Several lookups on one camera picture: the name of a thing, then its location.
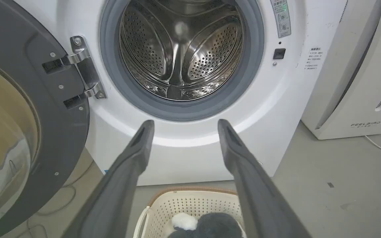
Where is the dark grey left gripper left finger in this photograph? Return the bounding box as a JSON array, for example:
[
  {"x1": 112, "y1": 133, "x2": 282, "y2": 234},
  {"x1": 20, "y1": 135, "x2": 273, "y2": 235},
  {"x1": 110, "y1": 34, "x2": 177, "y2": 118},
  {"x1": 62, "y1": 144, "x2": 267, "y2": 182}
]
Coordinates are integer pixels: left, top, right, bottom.
[{"x1": 62, "y1": 120, "x2": 155, "y2": 238}]

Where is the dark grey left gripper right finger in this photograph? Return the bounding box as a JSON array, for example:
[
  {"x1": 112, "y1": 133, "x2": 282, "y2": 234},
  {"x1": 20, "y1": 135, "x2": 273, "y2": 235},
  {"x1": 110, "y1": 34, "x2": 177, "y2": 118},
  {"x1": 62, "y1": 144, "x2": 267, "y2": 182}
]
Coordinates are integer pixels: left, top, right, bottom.
[{"x1": 217, "y1": 119, "x2": 312, "y2": 238}]

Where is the grey washing machine door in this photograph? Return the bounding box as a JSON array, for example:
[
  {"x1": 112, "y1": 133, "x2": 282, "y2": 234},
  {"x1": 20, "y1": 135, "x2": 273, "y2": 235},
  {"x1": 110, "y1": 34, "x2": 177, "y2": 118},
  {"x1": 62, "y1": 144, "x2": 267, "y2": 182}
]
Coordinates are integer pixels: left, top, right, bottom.
[{"x1": 0, "y1": 0, "x2": 90, "y2": 238}]

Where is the grey and white plush cloth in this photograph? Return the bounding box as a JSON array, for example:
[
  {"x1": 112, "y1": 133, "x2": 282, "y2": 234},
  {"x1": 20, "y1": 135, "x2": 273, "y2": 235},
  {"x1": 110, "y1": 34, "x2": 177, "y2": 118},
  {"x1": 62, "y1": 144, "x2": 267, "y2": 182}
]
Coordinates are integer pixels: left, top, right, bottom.
[{"x1": 167, "y1": 212, "x2": 246, "y2": 238}]

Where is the white perforated laundry basket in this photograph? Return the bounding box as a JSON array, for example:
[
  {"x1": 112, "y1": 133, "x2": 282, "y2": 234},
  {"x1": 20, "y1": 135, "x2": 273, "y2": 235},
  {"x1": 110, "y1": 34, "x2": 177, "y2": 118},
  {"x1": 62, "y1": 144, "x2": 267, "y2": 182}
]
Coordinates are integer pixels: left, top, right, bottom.
[{"x1": 133, "y1": 187, "x2": 247, "y2": 238}]

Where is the white front-load washing machine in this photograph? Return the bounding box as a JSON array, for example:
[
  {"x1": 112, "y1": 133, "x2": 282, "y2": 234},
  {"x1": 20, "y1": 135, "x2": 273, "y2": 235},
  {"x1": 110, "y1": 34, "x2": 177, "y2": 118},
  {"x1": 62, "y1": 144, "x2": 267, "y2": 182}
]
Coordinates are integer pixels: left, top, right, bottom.
[{"x1": 14, "y1": 0, "x2": 348, "y2": 186}]

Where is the white air purifier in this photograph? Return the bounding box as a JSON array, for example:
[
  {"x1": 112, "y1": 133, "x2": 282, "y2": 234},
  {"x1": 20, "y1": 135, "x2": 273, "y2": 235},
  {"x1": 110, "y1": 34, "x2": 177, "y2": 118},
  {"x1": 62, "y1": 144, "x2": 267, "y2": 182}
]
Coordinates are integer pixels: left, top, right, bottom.
[{"x1": 301, "y1": 0, "x2": 381, "y2": 140}]

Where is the thin grey floor cable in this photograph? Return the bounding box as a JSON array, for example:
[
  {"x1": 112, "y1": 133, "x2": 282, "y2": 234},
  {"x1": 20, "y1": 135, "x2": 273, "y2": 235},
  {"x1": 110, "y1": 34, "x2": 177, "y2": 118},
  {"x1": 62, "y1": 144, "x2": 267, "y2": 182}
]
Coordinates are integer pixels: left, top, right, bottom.
[{"x1": 12, "y1": 160, "x2": 95, "y2": 238}]

